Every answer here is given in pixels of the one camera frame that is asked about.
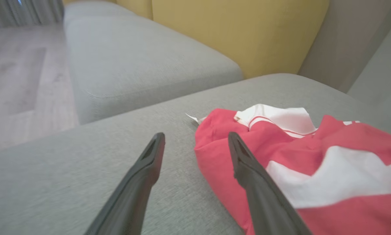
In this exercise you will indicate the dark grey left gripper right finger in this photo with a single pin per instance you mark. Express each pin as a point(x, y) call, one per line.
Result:
point(260, 195)

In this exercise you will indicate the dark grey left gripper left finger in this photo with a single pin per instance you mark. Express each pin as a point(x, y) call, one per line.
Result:
point(140, 182)

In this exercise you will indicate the red and white jersey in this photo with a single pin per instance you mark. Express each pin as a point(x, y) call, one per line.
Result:
point(355, 140)

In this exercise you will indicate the large grey sofa seat cushion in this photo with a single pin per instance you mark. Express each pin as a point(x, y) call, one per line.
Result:
point(68, 182)

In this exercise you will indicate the long grey sofa seat cushion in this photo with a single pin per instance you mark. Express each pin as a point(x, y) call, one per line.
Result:
point(133, 65)

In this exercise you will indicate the wide yellow sofa back cushion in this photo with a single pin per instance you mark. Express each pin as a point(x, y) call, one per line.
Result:
point(241, 32)

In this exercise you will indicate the taupe grey sofa back cushion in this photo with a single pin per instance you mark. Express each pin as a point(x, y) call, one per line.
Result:
point(342, 42)

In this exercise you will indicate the narrow yellow sofa back cushion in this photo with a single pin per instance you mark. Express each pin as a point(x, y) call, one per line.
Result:
point(136, 6)

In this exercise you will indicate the grey pleated curtain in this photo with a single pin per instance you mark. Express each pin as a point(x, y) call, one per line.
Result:
point(22, 11)

